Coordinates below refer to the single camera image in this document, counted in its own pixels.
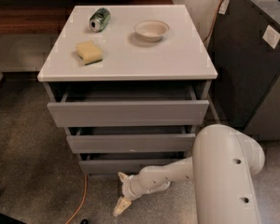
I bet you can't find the dark grey counter cabinet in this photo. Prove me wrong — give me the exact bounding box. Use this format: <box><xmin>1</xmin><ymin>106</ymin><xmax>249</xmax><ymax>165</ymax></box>
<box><xmin>208</xmin><ymin>0</ymin><xmax>280</xmax><ymax>140</ymax></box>

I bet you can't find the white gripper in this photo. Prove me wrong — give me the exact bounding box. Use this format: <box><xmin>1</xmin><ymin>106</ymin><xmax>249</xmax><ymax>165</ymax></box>
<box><xmin>113</xmin><ymin>172</ymin><xmax>147</xmax><ymax>217</ymax></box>

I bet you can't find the grey drawer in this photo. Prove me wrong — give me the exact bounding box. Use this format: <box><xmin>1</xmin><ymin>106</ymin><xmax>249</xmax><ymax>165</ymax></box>
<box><xmin>79</xmin><ymin>152</ymin><xmax>184</xmax><ymax>175</ymax></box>
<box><xmin>67</xmin><ymin>128</ymin><xmax>195</xmax><ymax>154</ymax></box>
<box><xmin>46</xmin><ymin>84</ymin><xmax>210</xmax><ymax>129</ymax></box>

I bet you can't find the white paper label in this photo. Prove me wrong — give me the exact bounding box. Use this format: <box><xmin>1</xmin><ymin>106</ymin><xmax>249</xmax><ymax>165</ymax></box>
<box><xmin>262</xmin><ymin>25</ymin><xmax>280</xmax><ymax>49</ymax></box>

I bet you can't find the green soda can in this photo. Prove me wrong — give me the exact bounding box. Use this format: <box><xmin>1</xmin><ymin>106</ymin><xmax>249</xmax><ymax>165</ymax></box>
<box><xmin>89</xmin><ymin>7</ymin><xmax>111</xmax><ymax>32</ymax></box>

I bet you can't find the grey drawer cabinet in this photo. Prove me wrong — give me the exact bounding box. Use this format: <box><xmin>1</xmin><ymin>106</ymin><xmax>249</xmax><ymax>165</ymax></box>
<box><xmin>36</xmin><ymin>4</ymin><xmax>218</xmax><ymax>179</ymax></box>

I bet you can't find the grey top drawer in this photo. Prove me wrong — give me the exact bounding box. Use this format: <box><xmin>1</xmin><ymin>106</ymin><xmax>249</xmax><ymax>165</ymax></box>
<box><xmin>46</xmin><ymin>84</ymin><xmax>210</xmax><ymax>129</ymax></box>

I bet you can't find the white cable tag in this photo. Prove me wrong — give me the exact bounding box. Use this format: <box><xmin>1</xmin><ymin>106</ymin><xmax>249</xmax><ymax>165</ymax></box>
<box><xmin>218</xmin><ymin>0</ymin><xmax>230</xmax><ymax>15</ymax></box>

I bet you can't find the brown wooden bench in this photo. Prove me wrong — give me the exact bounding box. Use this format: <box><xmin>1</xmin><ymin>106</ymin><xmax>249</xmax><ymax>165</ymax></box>
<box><xmin>0</xmin><ymin>0</ymin><xmax>173</xmax><ymax>35</ymax></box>

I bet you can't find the grey middle drawer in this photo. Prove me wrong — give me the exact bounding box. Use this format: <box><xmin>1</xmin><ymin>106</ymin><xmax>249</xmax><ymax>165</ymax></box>
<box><xmin>67</xmin><ymin>128</ymin><xmax>195</xmax><ymax>154</ymax></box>

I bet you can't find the white paper bowl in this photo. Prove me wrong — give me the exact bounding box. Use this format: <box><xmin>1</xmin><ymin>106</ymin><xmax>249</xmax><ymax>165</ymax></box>
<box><xmin>134</xmin><ymin>21</ymin><xmax>169</xmax><ymax>42</ymax></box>

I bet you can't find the grey bottom drawer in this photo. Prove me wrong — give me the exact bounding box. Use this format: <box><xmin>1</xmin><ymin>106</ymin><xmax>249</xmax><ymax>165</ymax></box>
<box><xmin>79</xmin><ymin>152</ymin><xmax>184</xmax><ymax>175</ymax></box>

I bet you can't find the yellow sponge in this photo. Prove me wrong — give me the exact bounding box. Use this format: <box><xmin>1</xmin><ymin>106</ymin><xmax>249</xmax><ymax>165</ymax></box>
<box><xmin>76</xmin><ymin>41</ymin><xmax>103</xmax><ymax>64</ymax></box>

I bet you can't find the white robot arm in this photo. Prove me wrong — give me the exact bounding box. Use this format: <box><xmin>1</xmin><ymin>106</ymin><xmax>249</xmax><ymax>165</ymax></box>
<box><xmin>113</xmin><ymin>124</ymin><xmax>265</xmax><ymax>224</ymax></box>

